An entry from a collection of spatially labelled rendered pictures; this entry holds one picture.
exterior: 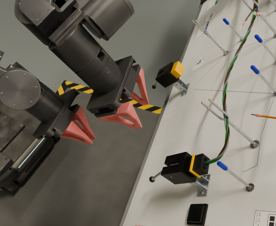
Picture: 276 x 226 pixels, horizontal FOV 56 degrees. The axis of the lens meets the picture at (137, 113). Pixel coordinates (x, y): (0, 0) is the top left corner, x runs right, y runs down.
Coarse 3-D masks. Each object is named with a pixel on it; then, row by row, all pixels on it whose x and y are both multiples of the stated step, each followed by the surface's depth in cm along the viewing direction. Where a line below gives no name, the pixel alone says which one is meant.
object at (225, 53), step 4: (196, 20) 71; (196, 24) 73; (200, 24) 71; (200, 28) 73; (204, 32) 74; (208, 36) 74; (212, 40) 74; (216, 44) 75; (220, 48) 76; (224, 52) 76
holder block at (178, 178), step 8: (184, 152) 48; (168, 160) 51; (176, 160) 49; (184, 160) 47; (168, 168) 49; (176, 168) 47; (184, 168) 47; (168, 176) 49; (176, 176) 48; (184, 176) 47
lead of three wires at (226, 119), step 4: (224, 116) 45; (224, 120) 45; (228, 128) 44; (228, 132) 43; (228, 136) 43; (228, 140) 43; (224, 144) 43; (224, 148) 43; (220, 152) 43; (220, 156) 43; (212, 160) 44; (216, 160) 44; (208, 164) 45
